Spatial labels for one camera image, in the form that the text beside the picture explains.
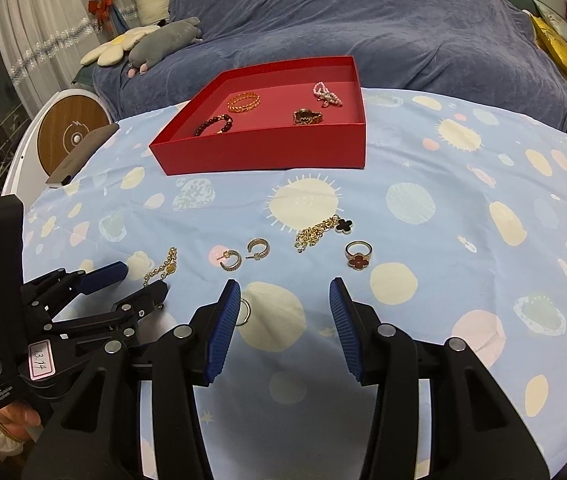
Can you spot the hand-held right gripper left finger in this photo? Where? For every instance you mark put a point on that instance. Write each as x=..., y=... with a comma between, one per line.
x=223, y=332

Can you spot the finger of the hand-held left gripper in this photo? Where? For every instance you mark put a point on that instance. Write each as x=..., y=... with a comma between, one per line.
x=108, y=275
x=138, y=307

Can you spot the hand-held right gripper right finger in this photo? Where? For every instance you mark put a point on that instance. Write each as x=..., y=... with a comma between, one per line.
x=346, y=332

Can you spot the red cardboard box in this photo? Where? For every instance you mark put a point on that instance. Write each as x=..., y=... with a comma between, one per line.
x=263, y=147

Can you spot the person's left hand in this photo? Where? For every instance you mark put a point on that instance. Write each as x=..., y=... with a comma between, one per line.
x=16, y=417

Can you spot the gold hoop earring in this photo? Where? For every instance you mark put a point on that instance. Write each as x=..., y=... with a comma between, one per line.
x=267, y=253
x=237, y=263

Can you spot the blue spotted tablecloth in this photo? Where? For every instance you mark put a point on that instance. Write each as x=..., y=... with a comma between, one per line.
x=413, y=310

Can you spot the dark phone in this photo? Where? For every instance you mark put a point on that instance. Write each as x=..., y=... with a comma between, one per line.
x=78, y=156

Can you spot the white round wooden-faced device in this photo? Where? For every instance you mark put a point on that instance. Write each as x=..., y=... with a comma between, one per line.
x=63, y=120

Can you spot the gold twisted bangle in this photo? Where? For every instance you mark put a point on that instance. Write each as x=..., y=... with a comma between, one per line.
x=236, y=108

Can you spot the cream flower plush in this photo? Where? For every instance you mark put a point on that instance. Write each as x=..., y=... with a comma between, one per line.
x=108, y=48

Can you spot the grey plush toy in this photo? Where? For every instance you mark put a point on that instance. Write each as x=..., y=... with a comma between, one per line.
x=163, y=40

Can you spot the white sheer curtain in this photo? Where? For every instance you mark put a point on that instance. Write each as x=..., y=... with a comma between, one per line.
x=28, y=20

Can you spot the red curtain bow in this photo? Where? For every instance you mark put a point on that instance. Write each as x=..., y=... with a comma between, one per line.
x=99, y=9

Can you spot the blue blanket covered sofa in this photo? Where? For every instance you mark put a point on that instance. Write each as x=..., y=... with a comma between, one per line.
x=363, y=10

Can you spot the yellow cushion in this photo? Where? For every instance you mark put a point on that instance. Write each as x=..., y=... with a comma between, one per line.
x=558, y=46

